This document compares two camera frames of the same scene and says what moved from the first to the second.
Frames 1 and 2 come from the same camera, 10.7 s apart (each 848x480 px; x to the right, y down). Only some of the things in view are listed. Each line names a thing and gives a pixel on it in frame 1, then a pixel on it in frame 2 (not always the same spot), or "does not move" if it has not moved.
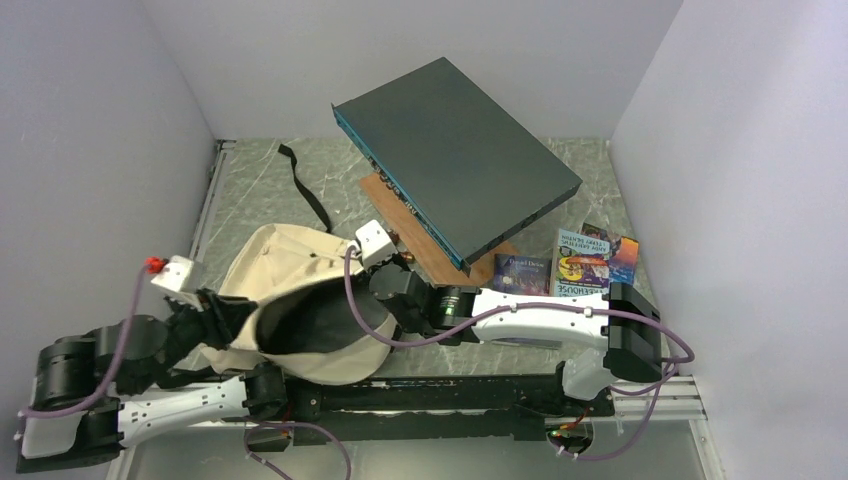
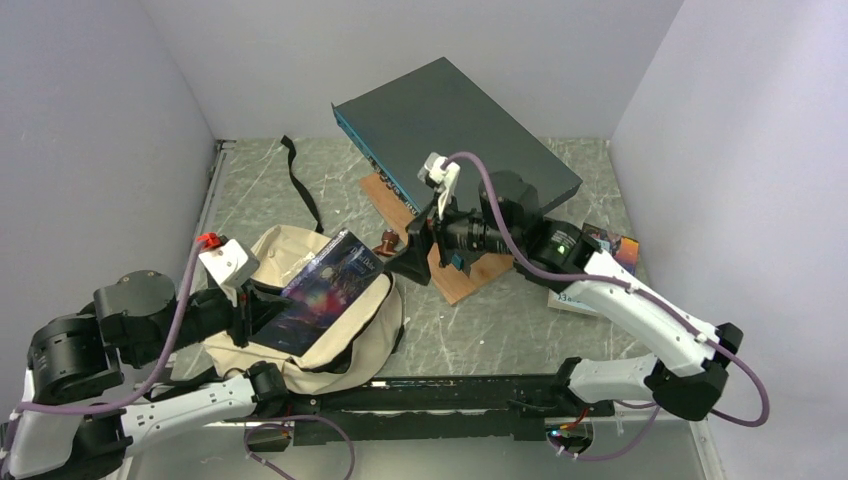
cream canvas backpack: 315,315 does not move
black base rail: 366,407 does not move
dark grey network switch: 468,171 does not move
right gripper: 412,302 → 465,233
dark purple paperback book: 523,273 → 323,291
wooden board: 410,238 does not move
